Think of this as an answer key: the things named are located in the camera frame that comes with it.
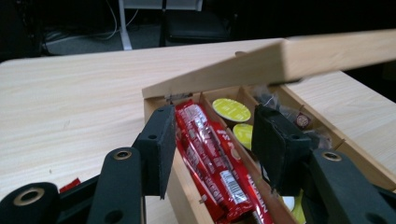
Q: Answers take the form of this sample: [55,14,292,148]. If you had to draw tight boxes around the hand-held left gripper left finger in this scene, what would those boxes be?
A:
[132,104,177,201]

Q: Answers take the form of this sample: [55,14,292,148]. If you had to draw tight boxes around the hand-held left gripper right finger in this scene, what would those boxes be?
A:
[250,104,314,197]

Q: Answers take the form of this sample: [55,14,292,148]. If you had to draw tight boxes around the red stick packet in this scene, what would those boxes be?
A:
[175,99,257,222]
[211,120,276,224]
[58,177,81,194]
[176,133,226,224]

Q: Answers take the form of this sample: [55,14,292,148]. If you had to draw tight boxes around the wooden tea box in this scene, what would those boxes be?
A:
[141,28,396,224]

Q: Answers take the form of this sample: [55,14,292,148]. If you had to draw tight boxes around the dark tea bag clear wrap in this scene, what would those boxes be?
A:
[306,128,334,151]
[278,105,316,133]
[252,85,283,109]

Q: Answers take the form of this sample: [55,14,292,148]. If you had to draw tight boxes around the yellow-lidded capsule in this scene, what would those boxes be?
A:
[280,189,308,224]
[232,122,255,151]
[211,97,252,129]

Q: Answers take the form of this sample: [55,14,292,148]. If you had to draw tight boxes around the white metal desk frame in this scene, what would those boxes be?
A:
[117,0,204,51]

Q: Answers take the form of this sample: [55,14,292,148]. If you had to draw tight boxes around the white floor cables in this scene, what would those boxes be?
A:
[42,0,140,42]

